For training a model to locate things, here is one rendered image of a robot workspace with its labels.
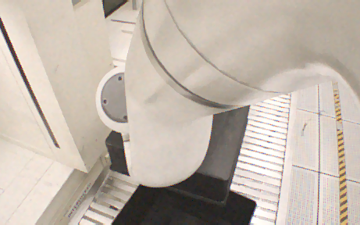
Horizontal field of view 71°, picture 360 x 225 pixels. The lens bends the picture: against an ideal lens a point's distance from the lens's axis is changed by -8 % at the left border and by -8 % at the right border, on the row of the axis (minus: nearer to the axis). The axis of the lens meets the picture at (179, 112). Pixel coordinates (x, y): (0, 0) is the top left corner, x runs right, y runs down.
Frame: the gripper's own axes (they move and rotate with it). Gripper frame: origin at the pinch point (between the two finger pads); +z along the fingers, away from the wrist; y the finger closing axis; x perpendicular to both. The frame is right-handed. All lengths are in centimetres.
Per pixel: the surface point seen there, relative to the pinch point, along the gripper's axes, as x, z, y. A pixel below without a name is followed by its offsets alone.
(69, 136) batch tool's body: 12.7, -5.6, 24.5
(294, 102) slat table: -14, 59, -32
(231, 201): 19.5, 8.2, -16.0
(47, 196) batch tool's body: 31.6, -1.7, 30.6
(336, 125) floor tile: -17, 170, -85
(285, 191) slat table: 17.2, 28.1, -31.9
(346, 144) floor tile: -4, 156, -92
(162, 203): 28.5, 15.6, 3.3
